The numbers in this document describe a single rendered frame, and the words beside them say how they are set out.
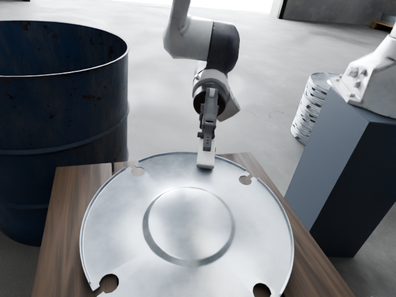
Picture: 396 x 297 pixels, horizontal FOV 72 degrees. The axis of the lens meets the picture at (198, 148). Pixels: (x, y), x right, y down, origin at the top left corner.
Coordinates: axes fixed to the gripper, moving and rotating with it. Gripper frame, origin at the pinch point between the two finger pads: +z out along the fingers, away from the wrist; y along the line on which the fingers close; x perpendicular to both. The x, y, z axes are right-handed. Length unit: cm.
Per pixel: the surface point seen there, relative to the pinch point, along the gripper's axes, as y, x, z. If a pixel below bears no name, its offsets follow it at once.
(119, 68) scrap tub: 5.3, -20.4, -19.0
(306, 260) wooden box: -1.4, 15.0, 17.0
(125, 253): 0.4, -9.2, 19.6
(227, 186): 0.0, 3.9, 6.5
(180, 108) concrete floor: -50, -13, -87
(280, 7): -86, 109, -458
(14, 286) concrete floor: -36, -40, 13
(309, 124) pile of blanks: -39, 49, -69
